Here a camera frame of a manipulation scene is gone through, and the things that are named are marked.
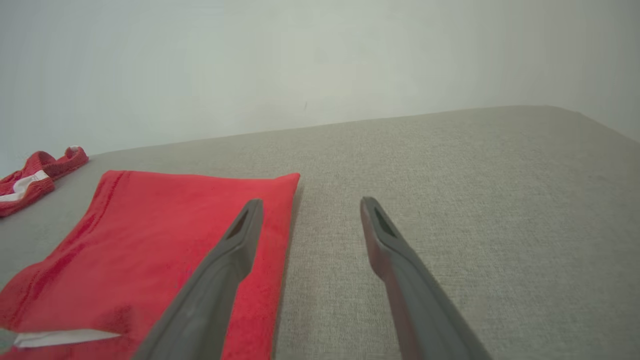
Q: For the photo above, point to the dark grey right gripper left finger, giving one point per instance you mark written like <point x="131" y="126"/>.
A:
<point x="210" y="295"/>

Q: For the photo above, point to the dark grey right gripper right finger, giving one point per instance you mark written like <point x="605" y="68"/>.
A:
<point x="420" y="305"/>

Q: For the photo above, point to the red white basketball jersey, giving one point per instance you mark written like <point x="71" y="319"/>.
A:
<point x="150" y="240"/>

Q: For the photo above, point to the red shorts with white stripe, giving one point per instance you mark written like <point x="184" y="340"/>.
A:
<point x="35" y="175"/>

